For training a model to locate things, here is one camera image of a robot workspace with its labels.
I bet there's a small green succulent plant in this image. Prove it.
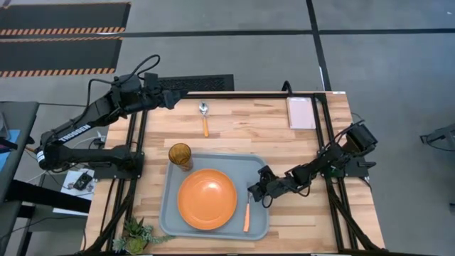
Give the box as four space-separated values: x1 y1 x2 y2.
112 216 176 256

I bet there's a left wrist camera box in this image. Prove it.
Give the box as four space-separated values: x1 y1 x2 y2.
143 72 160 90

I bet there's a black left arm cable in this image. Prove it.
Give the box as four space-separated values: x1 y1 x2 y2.
86 53 161 107

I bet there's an amber glass cup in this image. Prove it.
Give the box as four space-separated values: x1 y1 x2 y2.
168 142 194 173

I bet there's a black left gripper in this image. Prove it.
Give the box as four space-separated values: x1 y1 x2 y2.
141 87 189 110

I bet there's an orange round plate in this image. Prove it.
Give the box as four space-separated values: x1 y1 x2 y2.
176 168 239 231

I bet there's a white paper sheet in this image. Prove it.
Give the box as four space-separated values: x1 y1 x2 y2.
52 168 97 217

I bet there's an orange-handled metal spoon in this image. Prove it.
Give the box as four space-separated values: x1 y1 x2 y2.
198 102 211 139

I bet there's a black aluminium table frame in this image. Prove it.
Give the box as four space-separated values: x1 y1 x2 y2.
84 91 385 255

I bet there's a black hazard-striped floor mat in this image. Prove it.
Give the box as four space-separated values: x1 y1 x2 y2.
0 36 124 79
0 1 132 37

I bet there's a grey plastic tray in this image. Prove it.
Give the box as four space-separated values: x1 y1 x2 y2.
159 152 271 241

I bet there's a small black controller device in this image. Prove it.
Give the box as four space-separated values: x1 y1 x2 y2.
72 171 94 191

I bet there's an orange-handled metal fork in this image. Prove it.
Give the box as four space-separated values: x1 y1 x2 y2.
242 191 254 233

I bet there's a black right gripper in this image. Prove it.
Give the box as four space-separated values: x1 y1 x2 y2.
247 175 296 204

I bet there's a pink spiral notebook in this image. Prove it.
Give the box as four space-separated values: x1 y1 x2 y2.
285 96 317 131

